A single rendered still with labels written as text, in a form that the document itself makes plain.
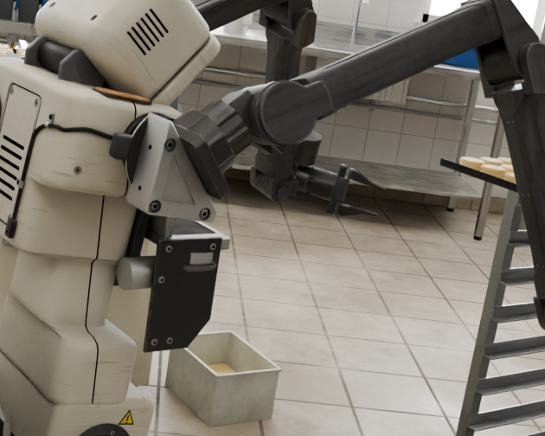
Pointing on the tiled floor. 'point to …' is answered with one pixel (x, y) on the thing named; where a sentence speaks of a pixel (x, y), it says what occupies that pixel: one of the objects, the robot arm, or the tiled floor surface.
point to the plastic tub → (223, 379)
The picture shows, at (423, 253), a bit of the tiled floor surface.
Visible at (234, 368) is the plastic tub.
